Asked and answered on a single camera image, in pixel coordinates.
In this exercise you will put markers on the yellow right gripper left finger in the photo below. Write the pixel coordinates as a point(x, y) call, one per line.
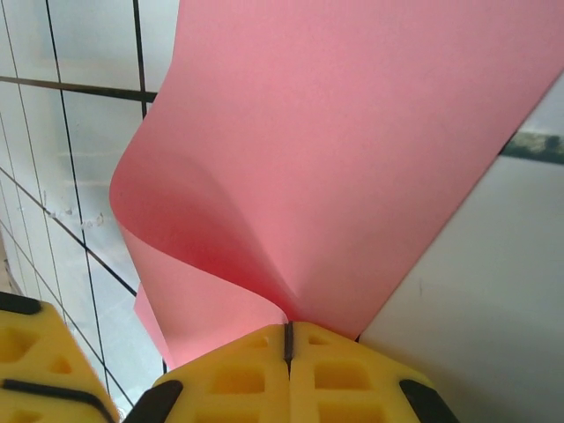
point(229, 388)

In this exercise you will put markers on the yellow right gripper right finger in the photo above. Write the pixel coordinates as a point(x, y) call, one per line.
point(352, 388)

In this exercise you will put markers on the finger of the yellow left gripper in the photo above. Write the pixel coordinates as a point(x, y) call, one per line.
point(39, 352)

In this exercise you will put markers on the pink paper sheet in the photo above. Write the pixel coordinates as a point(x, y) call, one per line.
point(330, 154)

